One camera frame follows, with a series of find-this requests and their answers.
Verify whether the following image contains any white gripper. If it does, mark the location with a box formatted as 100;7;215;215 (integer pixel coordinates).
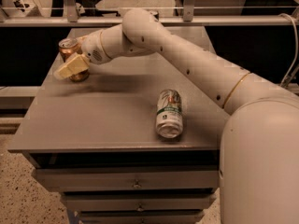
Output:
54;30;111;79

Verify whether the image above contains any orange soda can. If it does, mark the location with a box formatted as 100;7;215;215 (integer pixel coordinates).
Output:
58;38;90;82

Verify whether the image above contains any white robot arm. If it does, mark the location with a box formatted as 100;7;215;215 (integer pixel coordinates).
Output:
54;8;299;224

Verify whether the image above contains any blue energy drink can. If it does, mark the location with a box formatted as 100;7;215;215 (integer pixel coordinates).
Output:
149;10;159;20

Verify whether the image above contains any white green soda can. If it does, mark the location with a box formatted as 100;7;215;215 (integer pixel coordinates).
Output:
155;89;183;139

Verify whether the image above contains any metal railing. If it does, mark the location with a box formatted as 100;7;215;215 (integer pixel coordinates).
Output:
1;0;298;27

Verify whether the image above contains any grey drawer cabinet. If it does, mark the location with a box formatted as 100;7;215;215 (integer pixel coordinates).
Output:
7;26;232;224

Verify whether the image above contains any white cable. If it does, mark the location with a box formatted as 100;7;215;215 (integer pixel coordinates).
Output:
278;12;299;89

